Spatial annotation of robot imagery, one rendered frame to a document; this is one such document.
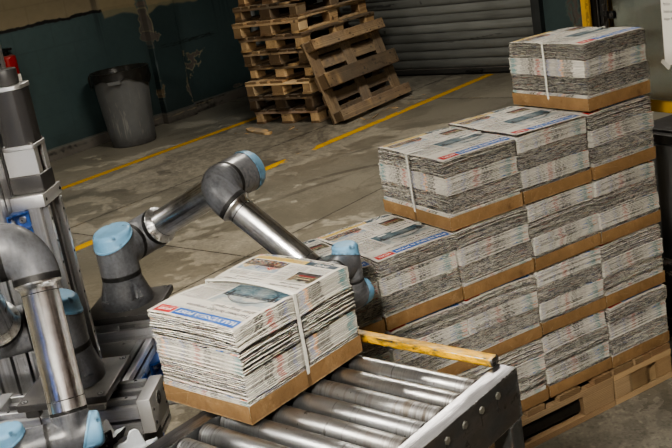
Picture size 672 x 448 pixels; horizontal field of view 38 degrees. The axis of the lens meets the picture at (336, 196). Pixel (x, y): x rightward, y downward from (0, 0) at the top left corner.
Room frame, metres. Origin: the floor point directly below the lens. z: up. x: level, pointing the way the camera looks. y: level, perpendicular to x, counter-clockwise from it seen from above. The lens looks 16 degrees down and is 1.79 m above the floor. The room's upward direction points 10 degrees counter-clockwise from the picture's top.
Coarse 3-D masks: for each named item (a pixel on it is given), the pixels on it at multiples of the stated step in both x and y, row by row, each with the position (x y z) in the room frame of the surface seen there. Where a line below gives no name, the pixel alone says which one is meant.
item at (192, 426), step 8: (200, 416) 1.95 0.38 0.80; (208, 416) 1.94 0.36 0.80; (216, 416) 1.94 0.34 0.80; (184, 424) 1.93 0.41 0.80; (192, 424) 1.92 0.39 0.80; (200, 424) 1.91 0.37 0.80; (216, 424) 1.94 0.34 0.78; (176, 432) 1.90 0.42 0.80; (184, 432) 1.89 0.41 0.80; (192, 432) 1.89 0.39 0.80; (160, 440) 1.87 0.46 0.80; (168, 440) 1.87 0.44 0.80; (176, 440) 1.86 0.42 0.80
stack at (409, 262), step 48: (576, 192) 3.04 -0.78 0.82; (336, 240) 2.93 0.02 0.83; (384, 240) 2.85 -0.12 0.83; (432, 240) 2.77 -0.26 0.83; (480, 240) 2.86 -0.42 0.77; (528, 240) 2.94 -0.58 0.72; (576, 240) 3.03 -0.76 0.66; (384, 288) 2.69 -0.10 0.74; (432, 288) 2.76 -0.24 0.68; (528, 288) 2.92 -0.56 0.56; (576, 288) 3.02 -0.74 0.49; (432, 336) 2.74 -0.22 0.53; (480, 336) 2.83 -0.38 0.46; (576, 336) 3.01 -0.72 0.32; (528, 384) 2.91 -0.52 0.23
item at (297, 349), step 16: (224, 288) 2.11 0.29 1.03; (240, 288) 2.09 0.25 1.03; (256, 288) 2.07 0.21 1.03; (288, 288) 2.03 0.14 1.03; (288, 304) 1.98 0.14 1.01; (304, 304) 2.01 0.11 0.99; (288, 320) 1.97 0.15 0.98; (304, 320) 2.01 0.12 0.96; (304, 336) 2.00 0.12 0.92; (304, 368) 1.99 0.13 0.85
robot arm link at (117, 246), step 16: (112, 224) 2.76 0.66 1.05; (128, 224) 2.73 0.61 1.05; (96, 240) 2.68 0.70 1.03; (112, 240) 2.66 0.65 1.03; (128, 240) 2.68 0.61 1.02; (144, 240) 2.75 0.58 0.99; (96, 256) 2.69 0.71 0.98; (112, 256) 2.66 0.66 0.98; (128, 256) 2.68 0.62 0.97; (112, 272) 2.66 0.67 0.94; (128, 272) 2.67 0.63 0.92
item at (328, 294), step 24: (240, 264) 2.25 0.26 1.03; (264, 264) 2.22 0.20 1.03; (288, 264) 2.19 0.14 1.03; (312, 264) 2.16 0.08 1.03; (336, 264) 2.14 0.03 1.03; (312, 288) 2.03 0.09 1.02; (336, 288) 2.09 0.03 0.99; (312, 312) 2.03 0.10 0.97; (336, 312) 2.08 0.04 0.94; (312, 336) 2.02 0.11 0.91; (336, 336) 2.08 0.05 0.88
